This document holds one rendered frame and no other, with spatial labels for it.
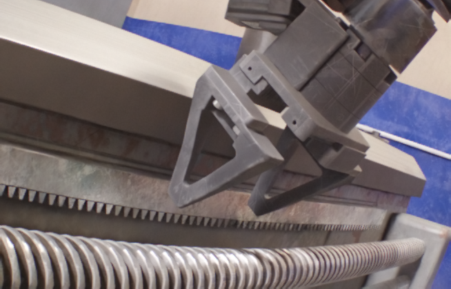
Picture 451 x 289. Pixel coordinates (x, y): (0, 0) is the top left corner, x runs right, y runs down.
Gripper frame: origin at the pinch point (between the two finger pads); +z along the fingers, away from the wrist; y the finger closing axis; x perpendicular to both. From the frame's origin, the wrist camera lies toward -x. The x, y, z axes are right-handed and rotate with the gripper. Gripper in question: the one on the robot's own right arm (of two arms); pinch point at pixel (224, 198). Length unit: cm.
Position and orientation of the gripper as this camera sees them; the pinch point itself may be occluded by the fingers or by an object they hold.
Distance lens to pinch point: 45.8
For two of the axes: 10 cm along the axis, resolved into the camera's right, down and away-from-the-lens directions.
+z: -6.6, 6.9, 2.9
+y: -5.2, -1.5, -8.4
